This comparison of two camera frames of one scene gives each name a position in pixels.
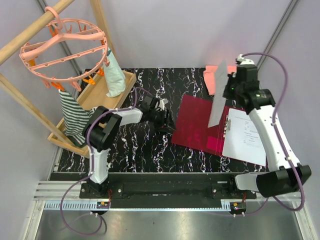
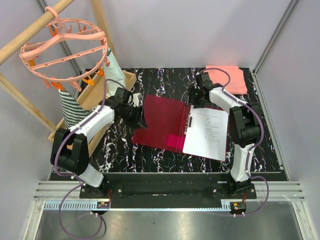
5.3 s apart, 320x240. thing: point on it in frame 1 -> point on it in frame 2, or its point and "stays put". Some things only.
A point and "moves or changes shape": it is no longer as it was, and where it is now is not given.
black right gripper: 231,78 -> 190,100
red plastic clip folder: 191,129 -> 166,119
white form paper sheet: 244,141 moves or changes shape
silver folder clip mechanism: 227,127 -> 187,123
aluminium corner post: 283,21 stays put
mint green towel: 114,77 stays put
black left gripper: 165,123 -> 139,120
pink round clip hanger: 73,50 stays put
